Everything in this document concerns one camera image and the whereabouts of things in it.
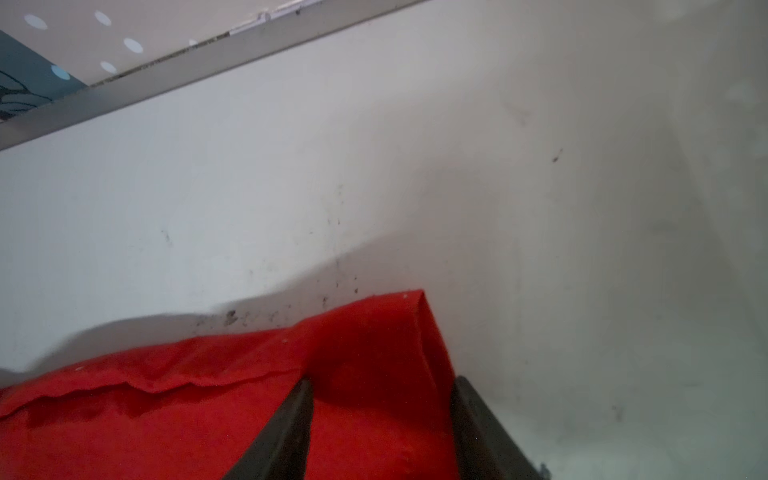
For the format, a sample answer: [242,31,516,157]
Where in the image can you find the red shorts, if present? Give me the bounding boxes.
[1,291,458,479]

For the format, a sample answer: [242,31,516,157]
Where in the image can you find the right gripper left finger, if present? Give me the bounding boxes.
[222,379,314,480]

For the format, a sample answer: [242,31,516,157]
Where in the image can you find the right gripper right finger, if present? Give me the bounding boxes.
[451,376,545,480]

